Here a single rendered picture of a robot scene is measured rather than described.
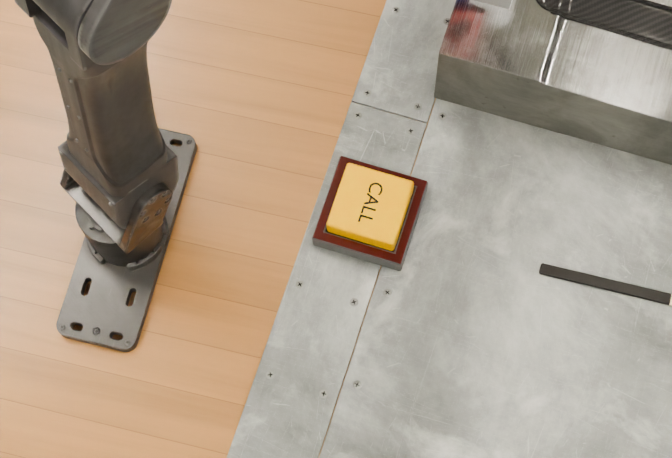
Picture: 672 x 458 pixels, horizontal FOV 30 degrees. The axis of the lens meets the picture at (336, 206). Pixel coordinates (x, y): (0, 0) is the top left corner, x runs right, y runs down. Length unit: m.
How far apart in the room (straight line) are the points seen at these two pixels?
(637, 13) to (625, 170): 0.14
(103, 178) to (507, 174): 0.37
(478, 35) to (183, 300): 0.34
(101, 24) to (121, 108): 0.14
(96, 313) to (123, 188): 0.17
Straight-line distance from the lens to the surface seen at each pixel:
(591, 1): 1.10
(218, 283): 1.08
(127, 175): 0.93
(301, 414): 1.05
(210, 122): 1.14
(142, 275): 1.08
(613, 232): 1.11
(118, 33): 0.75
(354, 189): 1.06
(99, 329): 1.08
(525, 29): 1.07
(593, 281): 1.09
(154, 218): 1.00
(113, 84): 0.83
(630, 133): 1.10
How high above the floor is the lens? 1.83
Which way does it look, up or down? 70 degrees down
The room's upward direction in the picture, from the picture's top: 4 degrees counter-clockwise
